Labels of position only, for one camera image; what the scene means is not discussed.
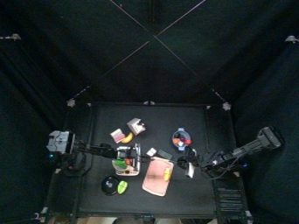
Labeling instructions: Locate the black rectangular block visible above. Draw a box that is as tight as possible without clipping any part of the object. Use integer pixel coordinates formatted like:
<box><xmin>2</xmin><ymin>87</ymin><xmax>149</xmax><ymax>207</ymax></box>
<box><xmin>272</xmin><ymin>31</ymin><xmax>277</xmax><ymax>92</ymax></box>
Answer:
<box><xmin>156</xmin><ymin>149</ymin><xmax>173</xmax><ymax>161</ymax></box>

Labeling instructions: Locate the pink cutting board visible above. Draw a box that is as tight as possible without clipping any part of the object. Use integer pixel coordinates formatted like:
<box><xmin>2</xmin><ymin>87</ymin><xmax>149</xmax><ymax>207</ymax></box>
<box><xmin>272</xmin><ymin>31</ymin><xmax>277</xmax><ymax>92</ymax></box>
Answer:
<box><xmin>141</xmin><ymin>156</ymin><xmax>175</xmax><ymax>198</ymax></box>

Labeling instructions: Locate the green toy vegetable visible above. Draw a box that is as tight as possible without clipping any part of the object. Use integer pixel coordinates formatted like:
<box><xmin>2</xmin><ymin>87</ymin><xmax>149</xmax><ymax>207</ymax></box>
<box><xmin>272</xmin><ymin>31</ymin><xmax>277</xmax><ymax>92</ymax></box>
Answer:
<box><xmin>112</xmin><ymin>157</ymin><xmax>128</xmax><ymax>171</ymax></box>

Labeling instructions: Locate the black round pan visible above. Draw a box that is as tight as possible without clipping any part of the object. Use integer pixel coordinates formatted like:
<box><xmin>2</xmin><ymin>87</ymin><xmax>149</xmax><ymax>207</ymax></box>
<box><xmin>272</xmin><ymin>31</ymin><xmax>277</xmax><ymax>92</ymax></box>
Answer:
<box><xmin>100</xmin><ymin>175</ymin><xmax>120</xmax><ymax>197</ymax></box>

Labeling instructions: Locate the yellow toy banana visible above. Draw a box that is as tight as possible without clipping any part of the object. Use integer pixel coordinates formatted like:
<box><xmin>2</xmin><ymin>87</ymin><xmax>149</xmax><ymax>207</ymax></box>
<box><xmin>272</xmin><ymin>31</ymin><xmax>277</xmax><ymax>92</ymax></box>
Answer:
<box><xmin>120</xmin><ymin>132</ymin><xmax>136</xmax><ymax>144</ymax></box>

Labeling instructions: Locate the blue toy pot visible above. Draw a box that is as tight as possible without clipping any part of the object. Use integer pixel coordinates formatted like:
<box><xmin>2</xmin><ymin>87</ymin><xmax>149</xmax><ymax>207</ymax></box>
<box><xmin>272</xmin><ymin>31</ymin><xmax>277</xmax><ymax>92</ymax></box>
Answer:
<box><xmin>171</xmin><ymin>127</ymin><xmax>192</xmax><ymax>152</ymax></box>

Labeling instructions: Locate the yellow toy corn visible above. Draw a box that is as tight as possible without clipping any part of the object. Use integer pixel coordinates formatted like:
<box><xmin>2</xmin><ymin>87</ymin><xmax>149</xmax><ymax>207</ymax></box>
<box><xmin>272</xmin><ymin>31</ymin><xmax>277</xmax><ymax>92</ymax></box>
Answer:
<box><xmin>163</xmin><ymin>167</ymin><xmax>173</xmax><ymax>182</ymax></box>

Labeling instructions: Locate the thin diagonal cord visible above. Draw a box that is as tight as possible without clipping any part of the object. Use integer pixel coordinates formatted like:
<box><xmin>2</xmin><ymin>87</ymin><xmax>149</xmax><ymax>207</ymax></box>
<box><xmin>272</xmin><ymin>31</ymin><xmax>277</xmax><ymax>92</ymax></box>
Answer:
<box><xmin>69</xmin><ymin>0</ymin><xmax>207</xmax><ymax>101</ymax></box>
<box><xmin>107</xmin><ymin>0</ymin><xmax>228</xmax><ymax>103</ymax></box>

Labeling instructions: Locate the pink and white box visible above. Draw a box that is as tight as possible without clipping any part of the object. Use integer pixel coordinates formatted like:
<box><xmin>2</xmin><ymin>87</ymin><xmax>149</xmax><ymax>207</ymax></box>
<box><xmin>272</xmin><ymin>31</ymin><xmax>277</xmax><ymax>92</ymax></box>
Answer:
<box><xmin>109</xmin><ymin>128</ymin><xmax>127</xmax><ymax>144</ymax></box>

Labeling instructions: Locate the white dish rack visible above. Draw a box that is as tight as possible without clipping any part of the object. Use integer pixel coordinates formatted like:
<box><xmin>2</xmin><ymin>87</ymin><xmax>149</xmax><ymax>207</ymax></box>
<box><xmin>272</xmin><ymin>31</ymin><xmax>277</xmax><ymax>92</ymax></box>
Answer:
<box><xmin>111</xmin><ymin>143</ymin><xmax>143</xmax><ymax>178</ymax></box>

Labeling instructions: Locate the white grey toy box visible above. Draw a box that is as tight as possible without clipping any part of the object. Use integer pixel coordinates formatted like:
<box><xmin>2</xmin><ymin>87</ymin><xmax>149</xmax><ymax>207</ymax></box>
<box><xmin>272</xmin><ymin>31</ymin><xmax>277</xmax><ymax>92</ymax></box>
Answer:
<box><xmin>125</xmin><ymin>117</ymin><xmax>147</xmax><ymax>137</ymax></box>

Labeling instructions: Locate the lime green toy food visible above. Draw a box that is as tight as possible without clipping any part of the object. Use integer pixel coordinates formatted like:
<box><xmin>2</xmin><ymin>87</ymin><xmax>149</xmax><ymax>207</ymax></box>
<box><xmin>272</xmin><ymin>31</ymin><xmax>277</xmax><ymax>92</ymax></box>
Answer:
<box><xmin>116</xmin><ymin>180</ymin><xmax>129</xmax><ymax>195</ymax></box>

